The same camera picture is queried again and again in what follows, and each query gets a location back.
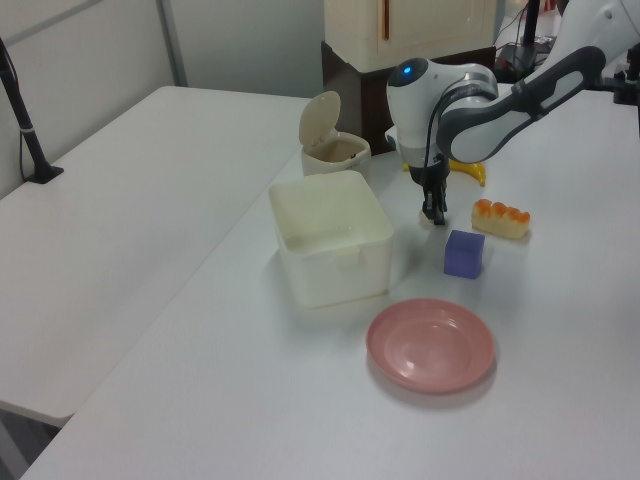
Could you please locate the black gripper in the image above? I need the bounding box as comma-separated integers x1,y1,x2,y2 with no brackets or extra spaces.
407,157,450,227

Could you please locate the cream mini trash can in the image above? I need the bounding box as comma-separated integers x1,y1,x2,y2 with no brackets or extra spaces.
300,132,372,177

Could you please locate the cream trash can flip lid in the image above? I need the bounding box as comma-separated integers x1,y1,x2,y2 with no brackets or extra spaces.
298,90,342,149

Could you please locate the yellow toy banana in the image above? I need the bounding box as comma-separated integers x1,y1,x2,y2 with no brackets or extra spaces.
448,160,488,188

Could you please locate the purple cube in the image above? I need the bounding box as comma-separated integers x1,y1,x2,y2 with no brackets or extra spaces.
442,229,486,280

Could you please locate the toy bread loaf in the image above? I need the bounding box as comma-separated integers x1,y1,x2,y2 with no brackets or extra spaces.
470,198,532,240

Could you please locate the white square storage box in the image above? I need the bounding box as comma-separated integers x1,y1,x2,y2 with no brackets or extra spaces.
267,169,395,309

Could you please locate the dark brown wooden drawer box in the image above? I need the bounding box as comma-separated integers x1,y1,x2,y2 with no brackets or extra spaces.
320,39,497,156

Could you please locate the pink plastic plate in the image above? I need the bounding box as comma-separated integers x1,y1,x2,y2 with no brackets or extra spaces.
365,298,497,395

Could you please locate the cream plastic cabinet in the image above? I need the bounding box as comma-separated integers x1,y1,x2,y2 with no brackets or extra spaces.
323,0,501,72

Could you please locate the black monitor stand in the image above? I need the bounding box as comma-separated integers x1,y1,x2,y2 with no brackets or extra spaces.
494,0,551,84

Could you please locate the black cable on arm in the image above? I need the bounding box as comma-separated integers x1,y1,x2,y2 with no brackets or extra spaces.
423,74,469,174

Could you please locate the black table clamp mount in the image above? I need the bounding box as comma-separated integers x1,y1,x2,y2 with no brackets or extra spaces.
597,42,640,106

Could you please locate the black camera stand pole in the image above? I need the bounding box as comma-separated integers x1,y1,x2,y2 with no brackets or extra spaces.
0,37,65,184

